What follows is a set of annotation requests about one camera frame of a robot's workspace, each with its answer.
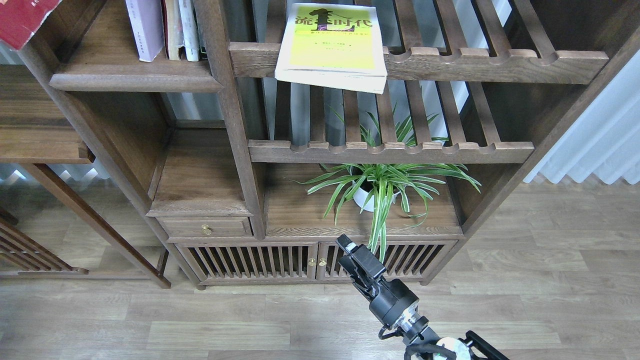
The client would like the white pleated curtain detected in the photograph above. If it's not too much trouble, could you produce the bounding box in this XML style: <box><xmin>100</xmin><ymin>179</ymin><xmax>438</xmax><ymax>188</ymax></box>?
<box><xmin>524</xmin><ymin>52</ymin><xmax>640</xmax><ymax>185</ymax></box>

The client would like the yellow green cover book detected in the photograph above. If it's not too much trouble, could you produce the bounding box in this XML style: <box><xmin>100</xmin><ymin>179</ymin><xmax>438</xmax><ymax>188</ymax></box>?
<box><xmin>274</xmin><ymin>3</ymin><xmax>387</xmax><ymax>94</ymax></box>

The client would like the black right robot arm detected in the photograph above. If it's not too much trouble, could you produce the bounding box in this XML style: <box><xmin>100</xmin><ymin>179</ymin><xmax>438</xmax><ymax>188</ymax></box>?
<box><xmin>336</xmin><ymin>234</ymin><xmax>507</xmax><ymax>360</ymax></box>

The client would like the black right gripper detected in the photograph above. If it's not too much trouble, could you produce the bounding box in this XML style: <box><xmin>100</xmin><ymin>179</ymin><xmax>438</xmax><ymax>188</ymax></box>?
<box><xmin>336</xmin><ymin>234</ymin><xmax>419</xmax><ymax>331</ymax></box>

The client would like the red cover book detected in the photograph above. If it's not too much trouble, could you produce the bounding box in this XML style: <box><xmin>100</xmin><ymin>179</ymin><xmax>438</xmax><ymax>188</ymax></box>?
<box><xmin>0</xmin><ymin>0</ymin><xmax>61</xmax><ymax>51</ymax></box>

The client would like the upright beige book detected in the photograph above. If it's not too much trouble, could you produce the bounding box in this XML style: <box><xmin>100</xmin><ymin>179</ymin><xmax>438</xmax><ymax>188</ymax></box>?
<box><xmin>162</xmin><ymin>0</ymin><xmax>185</xmax><ymax>61</ymax></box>

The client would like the upright white book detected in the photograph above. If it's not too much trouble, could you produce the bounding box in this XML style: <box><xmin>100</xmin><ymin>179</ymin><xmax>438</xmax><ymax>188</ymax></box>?
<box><xmin>178</xmin><ymin>0</ymin><xmax>201</xmax><ymax>62</ymax></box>

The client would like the green spider plant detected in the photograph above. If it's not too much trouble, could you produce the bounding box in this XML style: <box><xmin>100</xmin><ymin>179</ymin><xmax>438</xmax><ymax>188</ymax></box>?
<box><xmin>295</xmin><ymin>102</ymin><xmax>482</xmax><ymax>263</ymax></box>

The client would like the brass drawer knob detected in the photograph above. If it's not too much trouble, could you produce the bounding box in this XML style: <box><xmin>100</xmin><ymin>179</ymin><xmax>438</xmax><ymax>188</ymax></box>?
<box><xmin>201</xmin><ymin>224</ymin><xmax>213</xmax><ymax>236</ymax></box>

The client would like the white lavender cover book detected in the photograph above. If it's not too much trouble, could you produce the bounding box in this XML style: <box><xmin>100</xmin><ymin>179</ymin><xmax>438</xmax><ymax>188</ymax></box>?
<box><xmin>125</xmin><ymin>0</ymin><xmax>165</xmax><ymax>63</ymax></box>

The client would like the dark wooden bookshelf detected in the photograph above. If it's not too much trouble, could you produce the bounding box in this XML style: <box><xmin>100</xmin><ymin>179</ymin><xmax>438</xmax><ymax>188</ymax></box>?
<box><xmin>1</xmin><ymin>0</ymin><xmax>639</xmax><ymax>287</ymax></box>

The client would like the white plant pot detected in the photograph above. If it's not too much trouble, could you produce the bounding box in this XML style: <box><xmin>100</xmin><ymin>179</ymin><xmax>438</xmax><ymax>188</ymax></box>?
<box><xmin>352</xmin><ymin>174</ymin><xmax>400</xmax><ymax>214</ymax></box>

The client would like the upright dark green book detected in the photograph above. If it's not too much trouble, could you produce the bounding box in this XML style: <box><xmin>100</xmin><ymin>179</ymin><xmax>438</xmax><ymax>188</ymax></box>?
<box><xmin>196</xmin><ymin>20</ymin><xmax>208</xmax><ymax>60</ymax></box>

